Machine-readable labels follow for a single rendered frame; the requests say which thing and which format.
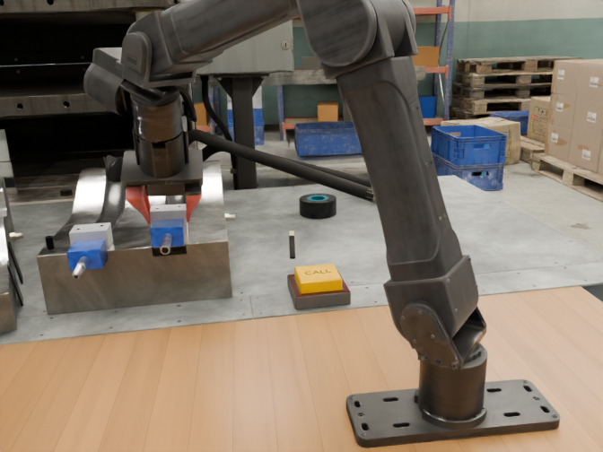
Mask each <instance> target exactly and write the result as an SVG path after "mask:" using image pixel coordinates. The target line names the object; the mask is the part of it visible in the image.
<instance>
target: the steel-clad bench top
mask: <svg viewBox="0 0 603 452"><path fill-rule="evenodd" d="M438 180H439V184H440V188H441V193H442V197H443V201H444V203H445V207H446V210H447V213H448V216H449V219H450V224H451V227H452V229H453V230H454V231H455V232H456V234H457V237H458V239H459V244H460V248H461V252H462V255H468V254H469V255H470V258H471V263H472V266H473V270H474V274H475V277H476V284H477V286H478V287H477V288H478V292H479V296H487V295H495V294H504V293H514V292H523V291H539V290H548V289H557V288H566V287H574V286H581V287H582V286H591V285H601V284H603V255H602V254H600V253H599V252H597V251H595V250H593V249H591V248H589V247H587V246H585V245H583V244H581V243H580V242H579V241H577V240H575V239H572V238H570V237H568V236H566V235H565V234H563V233H562V232H560V231H558V230H555V229H554V228H552V227H550V226H548V225H546V224H544V223H543V222H541V221H539V220H537V219H535V218H533V217H531V216H529V215H528V214H526V213H524V212H522V211H520V210H518V209H516V208H515V207H513V206H511V205H509V204H506V203H505V202H503V201H502V200H500V199H498V198H496V197H494V196H491V195H490V194H488V193H486V192H485V191H483V190H481V189H479V188H477V187H475V186H473V185H471V184H469V183H468V182H466V181H465V180H463V179H461V178H458V177H456V176H454V175H452V176H439V177H438ZM316 193H322V194H330V195H333V196H335V197H336V215H334V216H332V217H329V218H326V219H309V218H305V217H302V216H301V215H300V201H299V199H300V197H301V196H304V195H307V194H316ZM223 205H224V212H225V214H227V213H228V214H235V220H234V221H228V222H226V227H227V235H228V243H229V255H230V268H231V279H232V298H225V299H215V300H197V301H188V302H179V303H169V304H160V305H150V306H141V307H132V308H122V309H104V310H94V311H84V312H75V313H66V314H56V315H48V313H47V308H46V303H45V299H44V294H43V290H42V284H41V280H40V275H39V267H38V261H37V255H38V253H39V252H40V251H41V250H42V249H43V248H44V246H45V245H46V240H45V237H47V236H55V235H56V233H57V232H58V231H59V230H60V229H61V228H62V227H63V226H64V225H65V224H66V223H67V222H68V220H69V219H70V217H71V214H72V211H73V208H74V201H72V202H59V203H45V204H20V205H10V210H11V215H12V218H13V226H14V232H15V233H19V232H22V234H23V239H17V240H16V241H15V242H14V254H15V257H16V260H17V263H18V265H19V267H20V270H21V273H22V279H23V284H21V282H20V279H19V276H18V274H17V272H16V269H15V277H16V280H17V283H18V285H19V287H20V290H21V293H22V296H23V306H21V303H20V301H19V298H18V296H17V293H16V322H17V329H16V330H13V331H9V332H4V333H1V334H0V345H5V344H14V343H30V342H39V341H48V340H56V339H66V338H75V337H84V336H93V335H109V334H118V333H127V332H135V331H144V330H154V329H163V328H172V327H180V326H197V325H206V324H214V323H223V322H232V321H241V320H251V319H259V318H268V317H285V316H293V315H302V314H311V313H320V312H329V311H338V310H347V309H364V308H372V307H381V306H388V305H389V304H388V301H387V297H386V293H385V291H384V287H383V284H384V283H385V282H386V281H388V280H389V279H390V275H389V269H388V265H387V259H386V244H385V239H384V234H383V230H382V226H381V222H380V216H379V212H378V208H377V205H376V204H375V203H373V202H370V201H367V200H364V199H361V198H359V197H357V196H352V195H349V194H347V193H344V192H341V191H338V190H335V189H333V188H330V187H325V186H323V185H308V186H295V187H270V188H256V189H242V190H230V191H223ZM290 230H293V231H294V243H295V259H290V244H289V231H290ZM325 264H333V265H334V266H335V268H336V270H338V272H339V273H340V274H341V276H342V278H343V280H344V281H345V284H346V285H347V287H348V289H349V291H350V292H351V304H348V305H340V306H331V307H321V308H313V309H295V307H294V305H293V300H292V297H291V294H290V292H289V289H288V285H287V275H288V274H294V267H296V266H306V265H325ZM249 299H250V301H249ZM250 304H251V306H250ZM251 309H252V311H251ZM252 314H253V316H252Z"/></svg>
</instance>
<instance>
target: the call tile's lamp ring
mask: <svg viewBox="0 0 603 452"><path fill-rule="evenodd" d="M337 271H338V270H337ZM338 273H339V272H338ZM339 275H340V276H341V274H339ZM288 277H289V280H290V283H291V285H292V287H293V292H294V295H295V297H303V296H313V295H322V294H331V293H340V292H350V291H349V289H348V287H347V285H346V284H345V281H344V280H343V278H342V276H341V278H342V286H343V288H344V289H343V290H339V291H321V292H312V293H303V294H300V293H299V291H298V288H297V286H296V283H295V280H294V279H293V277H294V274H288Z"/></svg>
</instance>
